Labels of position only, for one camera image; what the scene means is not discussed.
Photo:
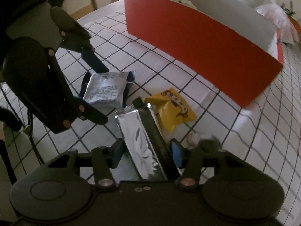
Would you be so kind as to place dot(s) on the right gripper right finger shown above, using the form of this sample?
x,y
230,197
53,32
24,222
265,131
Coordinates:
x,y
192,161

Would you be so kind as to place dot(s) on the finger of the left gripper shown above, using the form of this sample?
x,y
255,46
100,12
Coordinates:
x,y
76,38
85,111

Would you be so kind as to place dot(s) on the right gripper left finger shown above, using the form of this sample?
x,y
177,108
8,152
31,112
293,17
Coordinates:
x,y
106,158

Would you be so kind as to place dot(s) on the light blue snack pack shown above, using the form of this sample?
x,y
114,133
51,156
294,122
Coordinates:
x,y
107,90

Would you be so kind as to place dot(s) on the silver black foil pack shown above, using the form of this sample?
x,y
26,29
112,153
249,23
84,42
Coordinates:
x,y
148,151

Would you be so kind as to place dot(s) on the yellow small snack pack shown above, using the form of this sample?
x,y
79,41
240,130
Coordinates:
x,y
172,108

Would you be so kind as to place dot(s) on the cream snack bag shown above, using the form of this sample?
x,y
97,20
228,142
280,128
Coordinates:
x,y
187,3

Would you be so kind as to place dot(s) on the red cardboard box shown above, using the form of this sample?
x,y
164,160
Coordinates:
x,y
225,41

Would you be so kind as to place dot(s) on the pink snack plastic bag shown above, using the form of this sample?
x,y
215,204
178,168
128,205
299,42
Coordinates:
x,y
275,14

